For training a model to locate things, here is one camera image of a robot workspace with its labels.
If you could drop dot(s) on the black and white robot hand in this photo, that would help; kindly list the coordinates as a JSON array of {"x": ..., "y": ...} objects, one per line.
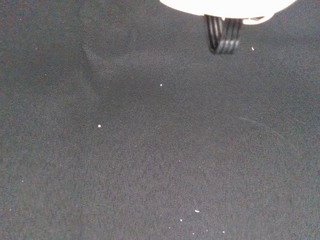
[{"x": 225, "y": 7}]

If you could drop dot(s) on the black bench cloth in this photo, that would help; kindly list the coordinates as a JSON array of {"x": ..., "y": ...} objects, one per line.
[{"x": 150, "y": 137}]

